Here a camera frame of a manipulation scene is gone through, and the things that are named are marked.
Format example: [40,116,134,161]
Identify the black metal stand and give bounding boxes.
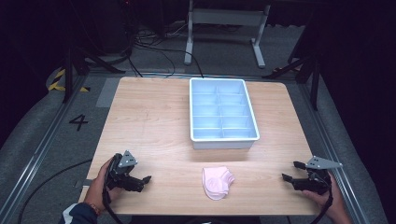
[262,52,322,112]
[61,46,126,105]

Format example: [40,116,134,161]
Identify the pink socks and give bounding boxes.
[201,165,236,202]

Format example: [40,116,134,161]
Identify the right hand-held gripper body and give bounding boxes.
[294,155,344,196]

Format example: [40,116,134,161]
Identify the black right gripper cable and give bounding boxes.
[308,174,334,224]

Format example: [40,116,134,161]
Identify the light blue divided storage box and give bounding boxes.
[189,77,261,150]

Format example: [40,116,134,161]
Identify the aluminium floor rail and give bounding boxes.
[298,83,372,224]
[0,74,89,220]

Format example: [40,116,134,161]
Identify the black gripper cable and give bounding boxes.
[308,174,334,224]
[102,161,125,224]

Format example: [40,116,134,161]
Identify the white metal desk frame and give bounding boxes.
[183,0,273,69]

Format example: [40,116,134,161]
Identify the person's left hand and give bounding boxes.
[83,157,124,213]

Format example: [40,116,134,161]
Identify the black floor cables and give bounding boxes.
[126,26,205,79]

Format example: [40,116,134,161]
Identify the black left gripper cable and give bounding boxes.
[102,161,125,224]

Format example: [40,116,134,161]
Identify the black cable on floor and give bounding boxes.
[17,158,94,224]

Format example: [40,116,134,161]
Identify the yellow and black floor tape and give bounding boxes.
[48,68,92,93]

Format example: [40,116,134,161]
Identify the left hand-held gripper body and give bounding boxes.
[106,149,140,191]

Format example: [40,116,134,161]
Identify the person's right hand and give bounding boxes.
[302,173,353,224]

